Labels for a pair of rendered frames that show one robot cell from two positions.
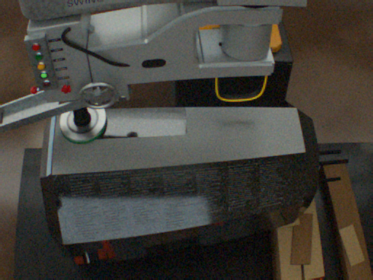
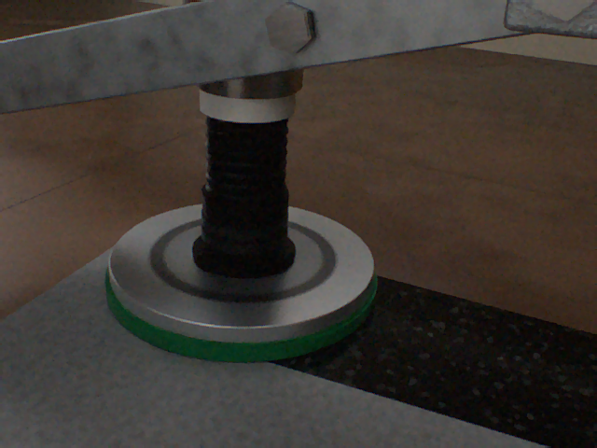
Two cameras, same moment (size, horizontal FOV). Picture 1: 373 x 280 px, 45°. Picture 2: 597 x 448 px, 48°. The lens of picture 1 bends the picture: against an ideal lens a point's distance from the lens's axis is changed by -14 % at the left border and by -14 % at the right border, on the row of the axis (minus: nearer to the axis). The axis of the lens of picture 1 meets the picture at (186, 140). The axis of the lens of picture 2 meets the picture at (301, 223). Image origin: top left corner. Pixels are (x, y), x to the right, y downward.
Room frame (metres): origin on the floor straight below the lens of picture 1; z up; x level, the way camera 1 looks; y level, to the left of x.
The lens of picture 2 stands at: (0.79, 0.21, 1.09)
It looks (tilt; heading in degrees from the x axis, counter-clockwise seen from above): 25 degrees down; 24
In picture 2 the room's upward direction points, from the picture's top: 4 degrees clockwise
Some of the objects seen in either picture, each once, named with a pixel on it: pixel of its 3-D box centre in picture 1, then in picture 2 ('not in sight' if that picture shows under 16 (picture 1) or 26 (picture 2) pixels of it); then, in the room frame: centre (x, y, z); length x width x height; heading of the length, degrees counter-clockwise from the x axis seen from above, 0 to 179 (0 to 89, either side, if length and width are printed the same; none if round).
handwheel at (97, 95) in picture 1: (97, 87); not in sight; (1.11, 0.31, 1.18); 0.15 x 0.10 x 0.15; 95
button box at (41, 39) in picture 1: (41, 63); not in sight; (1.10, 0.50, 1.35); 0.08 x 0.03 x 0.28; 95
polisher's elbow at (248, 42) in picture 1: (245, 26); not in sight; (1.28, -0.21, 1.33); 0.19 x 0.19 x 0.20
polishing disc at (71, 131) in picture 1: (82, 119); (243, 259); (1.22, 0.44, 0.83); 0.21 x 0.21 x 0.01
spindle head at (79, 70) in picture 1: (85, 43); not in sight; (1.22, 0.36, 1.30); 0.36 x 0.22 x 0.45; 95
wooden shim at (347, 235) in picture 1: (351, 246); not in sight; (0.85, -0.94, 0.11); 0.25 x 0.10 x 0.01; 15
